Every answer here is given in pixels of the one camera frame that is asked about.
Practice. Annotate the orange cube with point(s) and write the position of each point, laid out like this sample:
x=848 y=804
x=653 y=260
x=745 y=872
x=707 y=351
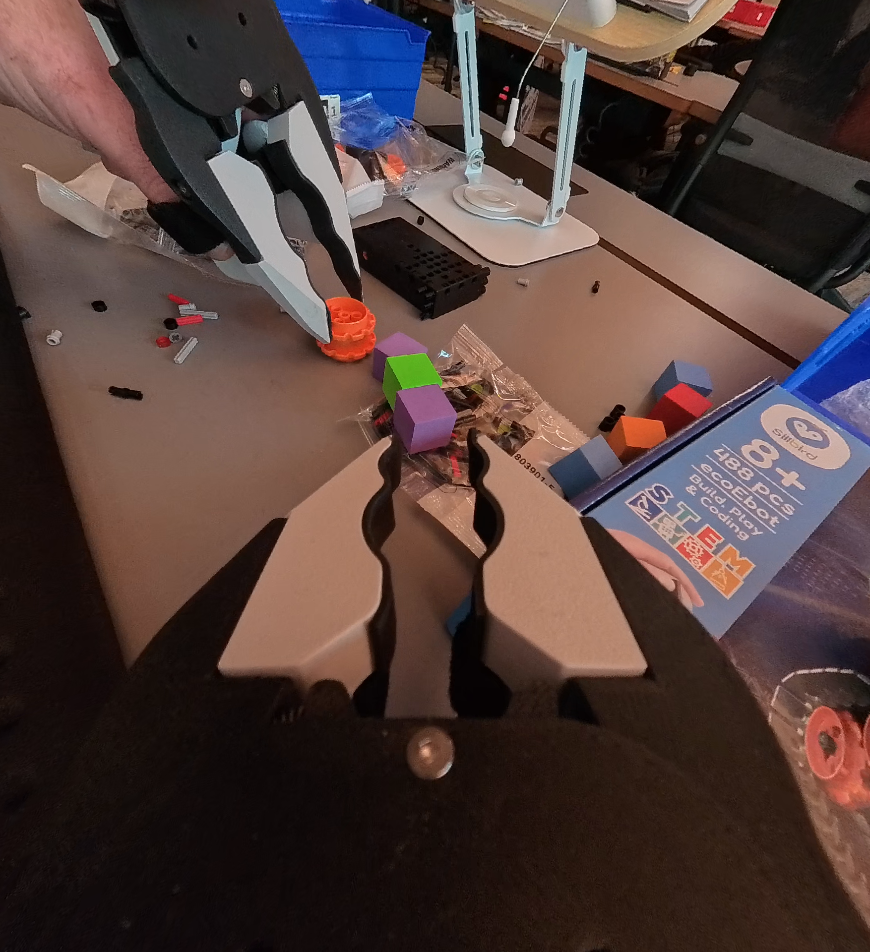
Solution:
x=636 y=435

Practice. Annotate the black perforated block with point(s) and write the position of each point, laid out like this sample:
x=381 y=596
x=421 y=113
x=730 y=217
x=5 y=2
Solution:
x=420 y=268

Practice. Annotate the cluster of red grey pins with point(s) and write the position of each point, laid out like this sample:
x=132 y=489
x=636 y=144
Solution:
x=189 y=320

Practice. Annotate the clear bag of dark parts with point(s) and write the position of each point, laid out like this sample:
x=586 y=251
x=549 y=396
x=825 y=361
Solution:
x=524 y=416

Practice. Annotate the green cube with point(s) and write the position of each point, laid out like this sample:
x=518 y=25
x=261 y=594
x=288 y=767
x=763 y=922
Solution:
x=409 y=372

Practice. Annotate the purple cube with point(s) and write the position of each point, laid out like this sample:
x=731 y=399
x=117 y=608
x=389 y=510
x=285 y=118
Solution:
x=398 y=349
x=424 y=420

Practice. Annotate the clear bag orange blue parts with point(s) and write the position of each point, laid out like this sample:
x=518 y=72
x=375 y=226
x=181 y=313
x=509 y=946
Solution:
x=405 y=149

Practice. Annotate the white paper packet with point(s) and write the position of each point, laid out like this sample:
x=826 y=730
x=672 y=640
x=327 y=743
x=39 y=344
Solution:
x=364 y=193

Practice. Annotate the person's left hand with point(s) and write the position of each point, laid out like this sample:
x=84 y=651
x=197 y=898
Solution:
x=33 y=52

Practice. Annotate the black long pin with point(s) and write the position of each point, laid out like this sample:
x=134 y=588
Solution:
x=125 y=393

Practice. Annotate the black office chair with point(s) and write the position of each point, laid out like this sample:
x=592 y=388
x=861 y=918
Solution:
x=814 y=111

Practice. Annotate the blue printed toy box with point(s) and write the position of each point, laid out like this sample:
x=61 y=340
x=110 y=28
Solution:
x=777 y=535

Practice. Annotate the blue cube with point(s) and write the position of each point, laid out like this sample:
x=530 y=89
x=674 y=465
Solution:
x=587 y=465
x=684 y=372

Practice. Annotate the black perforated panel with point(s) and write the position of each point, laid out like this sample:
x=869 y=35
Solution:
x=3 y=520

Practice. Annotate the white book stand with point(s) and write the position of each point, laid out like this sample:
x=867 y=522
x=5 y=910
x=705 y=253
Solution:
x=539 y=230

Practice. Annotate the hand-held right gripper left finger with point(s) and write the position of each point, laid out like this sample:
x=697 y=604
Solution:
x=308 y=587

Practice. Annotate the red cube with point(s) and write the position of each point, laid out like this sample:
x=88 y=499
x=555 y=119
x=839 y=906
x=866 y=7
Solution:
x=679 y=407

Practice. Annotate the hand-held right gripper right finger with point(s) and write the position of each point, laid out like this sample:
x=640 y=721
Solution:
x=554 y=595

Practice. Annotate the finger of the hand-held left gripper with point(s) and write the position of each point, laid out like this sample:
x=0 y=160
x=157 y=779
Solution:
x=308 y=163
x=256 y=216

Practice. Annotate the clear bag of grey parts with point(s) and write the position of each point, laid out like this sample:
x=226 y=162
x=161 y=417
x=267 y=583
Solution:
x=85 y=201

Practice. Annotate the grey desk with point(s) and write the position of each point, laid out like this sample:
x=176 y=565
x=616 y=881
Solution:
x=219 y=461

